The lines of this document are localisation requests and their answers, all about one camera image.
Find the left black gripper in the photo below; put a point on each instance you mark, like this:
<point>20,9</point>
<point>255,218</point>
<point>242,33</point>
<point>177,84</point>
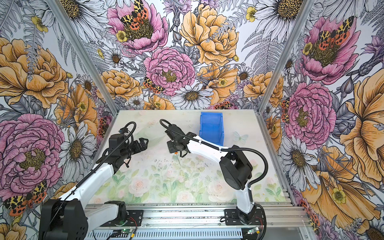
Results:
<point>143,146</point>

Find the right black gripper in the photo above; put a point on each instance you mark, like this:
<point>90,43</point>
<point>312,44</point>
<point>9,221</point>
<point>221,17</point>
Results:
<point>171,149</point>

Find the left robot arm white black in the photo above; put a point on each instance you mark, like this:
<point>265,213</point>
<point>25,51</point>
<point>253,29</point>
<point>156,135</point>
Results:
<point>66,218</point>

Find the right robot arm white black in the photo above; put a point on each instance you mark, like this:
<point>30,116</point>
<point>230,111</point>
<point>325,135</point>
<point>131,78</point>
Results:
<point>234,165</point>

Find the blue plastic bin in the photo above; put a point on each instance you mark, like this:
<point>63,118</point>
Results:
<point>212,127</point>

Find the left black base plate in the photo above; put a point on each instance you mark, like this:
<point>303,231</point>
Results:
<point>133,218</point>

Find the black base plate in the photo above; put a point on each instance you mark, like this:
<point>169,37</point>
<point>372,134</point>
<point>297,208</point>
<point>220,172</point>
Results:
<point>233,217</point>
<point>133,218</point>

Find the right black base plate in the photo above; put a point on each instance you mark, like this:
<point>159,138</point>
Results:
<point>233,217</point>

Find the white slotted cable duct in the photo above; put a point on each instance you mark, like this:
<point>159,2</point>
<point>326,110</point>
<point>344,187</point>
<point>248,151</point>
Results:
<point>167,234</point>

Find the aluminium front rail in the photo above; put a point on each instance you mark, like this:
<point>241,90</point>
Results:
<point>200,216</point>

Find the left aluminium frame post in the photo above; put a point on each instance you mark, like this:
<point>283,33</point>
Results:
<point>61,16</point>

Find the aluminium frame post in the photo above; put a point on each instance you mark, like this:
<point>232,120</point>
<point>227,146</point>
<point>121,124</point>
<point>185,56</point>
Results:
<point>61,16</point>
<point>303,15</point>

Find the right aluminium frame post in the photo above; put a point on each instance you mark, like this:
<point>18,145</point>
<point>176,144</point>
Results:
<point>303,15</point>

